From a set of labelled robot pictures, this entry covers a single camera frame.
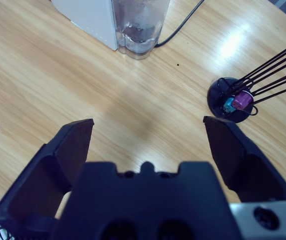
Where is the blue coffee capsule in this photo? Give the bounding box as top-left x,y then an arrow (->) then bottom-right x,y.
222,97 -> 235,113

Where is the black wire capsule stand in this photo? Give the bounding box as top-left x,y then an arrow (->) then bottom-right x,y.
206,37 -> 286,124

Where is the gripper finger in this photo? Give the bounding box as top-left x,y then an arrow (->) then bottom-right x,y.
0,118 -> 95,240
202,115 -> 286,204

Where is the black machine power cable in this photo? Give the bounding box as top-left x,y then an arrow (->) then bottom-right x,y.
155,0 -> 205,48

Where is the purple coffee capsule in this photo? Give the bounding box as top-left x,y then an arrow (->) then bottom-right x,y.
232,90 -> 255,111

